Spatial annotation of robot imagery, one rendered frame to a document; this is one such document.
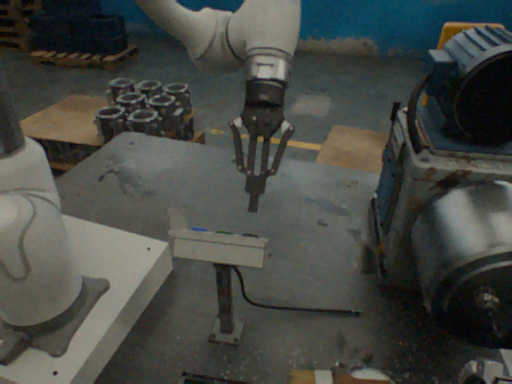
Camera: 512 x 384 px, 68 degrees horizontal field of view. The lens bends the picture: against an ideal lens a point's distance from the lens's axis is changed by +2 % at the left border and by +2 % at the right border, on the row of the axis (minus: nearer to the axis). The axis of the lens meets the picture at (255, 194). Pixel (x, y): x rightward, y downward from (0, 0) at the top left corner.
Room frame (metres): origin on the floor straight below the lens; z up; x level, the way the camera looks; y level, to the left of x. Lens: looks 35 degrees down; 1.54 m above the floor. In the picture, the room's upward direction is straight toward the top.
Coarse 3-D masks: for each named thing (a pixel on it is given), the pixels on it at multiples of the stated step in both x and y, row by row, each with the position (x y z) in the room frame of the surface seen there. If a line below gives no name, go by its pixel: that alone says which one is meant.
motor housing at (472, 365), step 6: (468, 366) 0.29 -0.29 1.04; (474, 366) 0.29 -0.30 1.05; (462, 372) 0.30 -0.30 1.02; (468, 372) 0.29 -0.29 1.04; (474, 372) 0.28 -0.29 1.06; (462, 378) 0.29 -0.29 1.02; (468, 378) 0.28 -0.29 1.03; (474, 378) 0.28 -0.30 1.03; (480, 378) 0.28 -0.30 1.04; (486, 378) 0.26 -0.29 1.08; (492, 378) 0.25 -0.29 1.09; (498, 378) 0.25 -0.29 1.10; (504, 378) 0.24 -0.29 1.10; (510, 378) 0.24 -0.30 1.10
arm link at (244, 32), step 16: (256, 0) 0.76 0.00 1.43; (272, 0) 0.75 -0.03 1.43; (288, 0) 0.76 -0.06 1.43; (240, 16) 0.78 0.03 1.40; (256, 16) 0.74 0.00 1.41; (272, 16) 0.73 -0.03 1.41; (288, 16) 0.74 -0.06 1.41; (240, 32) 0.76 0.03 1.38; (256, 32) 0.72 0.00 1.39; (272, 32) 0.72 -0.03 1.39; (288, 32) 0.72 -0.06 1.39; (240, 48) 0.76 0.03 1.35; (256, 48) 0.71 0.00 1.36; (272, 48) 0.70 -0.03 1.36; (288, 48) 0.72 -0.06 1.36
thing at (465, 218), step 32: (448, 192) 0.60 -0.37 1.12; (480, 192) 0.55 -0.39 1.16; (416, 224) 0.58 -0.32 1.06; (448, 224) 0.51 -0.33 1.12; (480, 224) 0.47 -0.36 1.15; (416, 256) 0.52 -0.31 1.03; (448, 256) 0.44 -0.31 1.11; (480, 256) 0.41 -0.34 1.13; (448, 288) 0.41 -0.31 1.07; (480, 288) 0.40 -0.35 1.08; (448, 320) 0.41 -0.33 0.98; (480, 320) 0.40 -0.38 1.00
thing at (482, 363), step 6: (480, 360) 0.28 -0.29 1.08; (486, 360) 0.27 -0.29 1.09; (492, 360) 0.28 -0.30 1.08; (480, 366) 0.28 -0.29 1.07; (486, 366) 0.27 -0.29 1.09; (492, 366) 0.27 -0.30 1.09; (498, 366) 0.27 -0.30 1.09; (480, 372) 0.27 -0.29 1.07; (486, 372) 0.26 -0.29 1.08; (492, 372) 0.26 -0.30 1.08; (498, 372) 0.26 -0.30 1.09
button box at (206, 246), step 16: (176, 240) 0.52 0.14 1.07; (192, 240) 0.51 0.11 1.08; (208, 240) 0.51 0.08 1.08; (224, 240) 0.51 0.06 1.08; (240, 240) 0.50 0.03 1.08; (256, 240) 0.50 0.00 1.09; (176, 256) 0.50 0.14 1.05; (192, 256) 0.50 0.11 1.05; (208, 256) 0.49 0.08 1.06; (224, 256) 0.49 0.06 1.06; (240, 256) 0.49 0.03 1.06; (256, 256) 0.48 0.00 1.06
